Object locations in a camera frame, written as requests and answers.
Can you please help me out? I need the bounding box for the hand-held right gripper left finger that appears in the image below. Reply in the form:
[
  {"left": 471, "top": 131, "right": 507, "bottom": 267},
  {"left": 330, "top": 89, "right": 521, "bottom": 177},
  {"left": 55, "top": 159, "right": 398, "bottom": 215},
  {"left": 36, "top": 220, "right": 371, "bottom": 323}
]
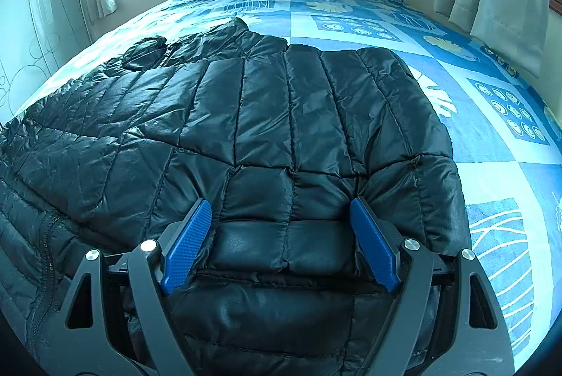
[{"left": 33, "top": 197, "right": 214, "bottom": 376}]

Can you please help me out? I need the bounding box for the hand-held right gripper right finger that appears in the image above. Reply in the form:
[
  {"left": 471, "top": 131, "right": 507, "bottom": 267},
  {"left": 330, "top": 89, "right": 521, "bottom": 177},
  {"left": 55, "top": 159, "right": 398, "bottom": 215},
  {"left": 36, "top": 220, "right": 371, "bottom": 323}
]
[{"left": 350, "top": 197, "right": 517, "bottom": 376}]

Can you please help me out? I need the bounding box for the black puffer jacket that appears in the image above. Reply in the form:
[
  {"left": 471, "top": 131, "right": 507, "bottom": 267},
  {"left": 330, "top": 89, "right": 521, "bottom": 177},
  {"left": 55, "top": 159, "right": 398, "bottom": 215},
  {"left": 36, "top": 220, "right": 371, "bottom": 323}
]
[{"left": 0, "top": 18, "right": 473, "bottom": 376}]

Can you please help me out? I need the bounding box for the blue patterned bed sheet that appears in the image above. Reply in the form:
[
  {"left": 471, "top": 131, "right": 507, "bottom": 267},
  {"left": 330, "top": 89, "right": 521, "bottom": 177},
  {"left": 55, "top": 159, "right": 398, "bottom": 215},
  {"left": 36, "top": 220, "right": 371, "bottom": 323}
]
[{"left": 0, "top": 0, "right": 562, "bottom": 364}]

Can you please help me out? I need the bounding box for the frosted glass wardrobe door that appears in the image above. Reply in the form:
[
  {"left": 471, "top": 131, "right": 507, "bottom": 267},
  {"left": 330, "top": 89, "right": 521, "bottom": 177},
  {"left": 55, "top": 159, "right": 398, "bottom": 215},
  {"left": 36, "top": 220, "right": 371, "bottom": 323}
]
[{"left": 0, "top": 0, "right": 95, "bottom": 126}]

